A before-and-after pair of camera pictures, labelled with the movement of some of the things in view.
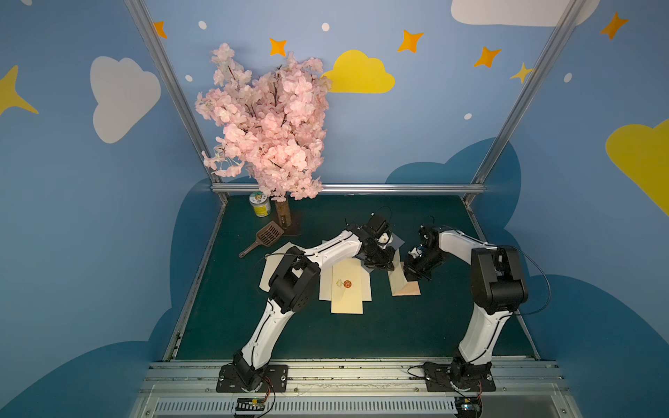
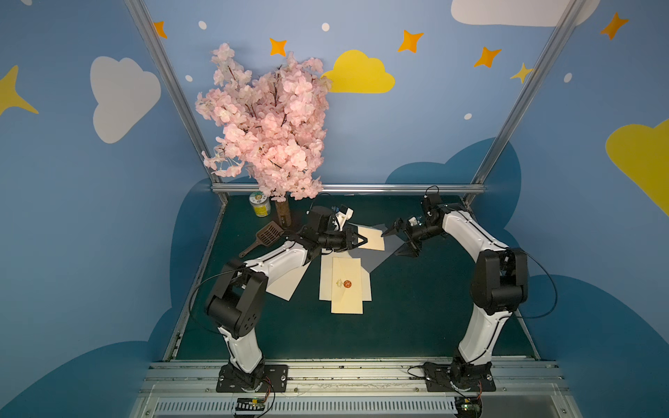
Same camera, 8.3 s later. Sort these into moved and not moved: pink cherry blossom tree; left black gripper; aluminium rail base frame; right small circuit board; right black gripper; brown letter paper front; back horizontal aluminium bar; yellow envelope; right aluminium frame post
Moved: right black gripper; left black gripper; brown letter paper front
Not moved: right aluminium frame post; pink cherry blossom tree; right small circuit board; back horizontal aluminium bar; aluminium rail base frame; yellow envelope
